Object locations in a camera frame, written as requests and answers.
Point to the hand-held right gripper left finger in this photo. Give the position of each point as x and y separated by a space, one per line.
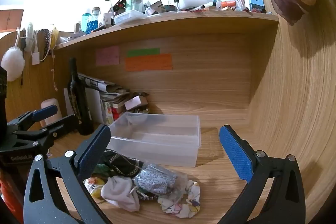
90 153

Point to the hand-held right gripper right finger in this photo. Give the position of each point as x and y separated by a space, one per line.
236 153

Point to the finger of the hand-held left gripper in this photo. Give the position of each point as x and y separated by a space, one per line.
61 125
46 111

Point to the dark patterned cloth pouch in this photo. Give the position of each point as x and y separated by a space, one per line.
123 163

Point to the yellow soft toy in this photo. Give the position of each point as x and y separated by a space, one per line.
95 188

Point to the clear plastic storage box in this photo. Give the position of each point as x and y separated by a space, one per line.
157 138

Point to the floral fabric scrunchie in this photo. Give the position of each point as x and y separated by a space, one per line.
183 203

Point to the pink cylindrical cup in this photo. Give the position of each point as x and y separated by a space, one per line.
51 108

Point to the green cloth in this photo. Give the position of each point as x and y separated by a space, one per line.
101 169

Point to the dark wine bottle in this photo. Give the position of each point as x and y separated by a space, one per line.
78 106

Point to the white hanging tag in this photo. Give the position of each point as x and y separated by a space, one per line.
35 58

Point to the stack of books and papers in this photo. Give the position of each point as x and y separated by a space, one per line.
110 98

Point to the white fluffy pompom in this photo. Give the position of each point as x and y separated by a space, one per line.
12 64

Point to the small pink cardboard box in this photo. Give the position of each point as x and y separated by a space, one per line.
135 102

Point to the black beaded headband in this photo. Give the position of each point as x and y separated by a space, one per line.
47 41

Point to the yellow hanging item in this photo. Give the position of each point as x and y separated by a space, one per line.
53 37

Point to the pink sticky note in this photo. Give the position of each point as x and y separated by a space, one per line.
107 56

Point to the blue dotted cup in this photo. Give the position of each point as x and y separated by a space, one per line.
92 27

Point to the teal bottle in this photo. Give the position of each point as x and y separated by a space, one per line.
86 23

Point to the wooden cabinet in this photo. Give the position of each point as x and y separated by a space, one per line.
10 19

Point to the orange sticky note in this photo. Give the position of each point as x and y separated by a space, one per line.
148 62

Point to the green sticky note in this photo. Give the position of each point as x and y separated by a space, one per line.
143 52

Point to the white mug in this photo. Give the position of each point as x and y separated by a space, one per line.
108 19

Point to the tall clear bottle brown cap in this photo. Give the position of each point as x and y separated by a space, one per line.
108 2

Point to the white lidded plastic container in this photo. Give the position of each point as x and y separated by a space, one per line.
130 17

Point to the green pump bottle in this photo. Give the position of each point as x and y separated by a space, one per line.
129 2

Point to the clear glass bottle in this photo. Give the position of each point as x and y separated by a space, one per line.
137 3

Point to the wooden shelf board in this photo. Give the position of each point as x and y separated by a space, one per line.
170 27

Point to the orange tube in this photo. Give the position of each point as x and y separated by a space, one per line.
228 4

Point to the blue plastic box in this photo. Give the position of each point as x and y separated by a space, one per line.
255 1

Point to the white flat box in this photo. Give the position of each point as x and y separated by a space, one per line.
195 2

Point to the black cap perfume bottle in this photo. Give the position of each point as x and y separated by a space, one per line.
177 3

